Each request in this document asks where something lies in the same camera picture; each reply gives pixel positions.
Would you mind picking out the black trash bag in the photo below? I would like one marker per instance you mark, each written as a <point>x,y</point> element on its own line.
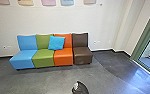
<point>79,88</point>

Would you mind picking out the brown sofa seat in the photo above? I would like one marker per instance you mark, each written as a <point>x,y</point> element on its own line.
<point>82,53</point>

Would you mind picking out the blue sofa seat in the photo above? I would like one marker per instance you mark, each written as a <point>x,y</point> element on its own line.
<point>22,58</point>

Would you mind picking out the beige wall art panel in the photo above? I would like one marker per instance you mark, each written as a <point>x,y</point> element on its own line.
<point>89,1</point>

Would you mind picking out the green sofa seat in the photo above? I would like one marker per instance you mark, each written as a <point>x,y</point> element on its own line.
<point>43,57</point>

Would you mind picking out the yellow wall art panel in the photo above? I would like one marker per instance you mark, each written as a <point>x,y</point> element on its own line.
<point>25,2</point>

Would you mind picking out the orange sofa seat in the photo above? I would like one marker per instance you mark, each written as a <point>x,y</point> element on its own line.
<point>63,56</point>

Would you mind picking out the light blue cushion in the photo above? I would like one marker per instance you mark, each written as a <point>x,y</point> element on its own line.
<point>56,43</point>

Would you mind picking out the salmon wall art panel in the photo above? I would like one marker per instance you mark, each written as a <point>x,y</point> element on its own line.
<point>1,1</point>

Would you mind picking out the green framed glass door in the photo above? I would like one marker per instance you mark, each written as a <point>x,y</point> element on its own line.
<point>146,43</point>

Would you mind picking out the pink purple wall art panel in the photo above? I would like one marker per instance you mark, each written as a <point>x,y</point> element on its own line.
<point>49,2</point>

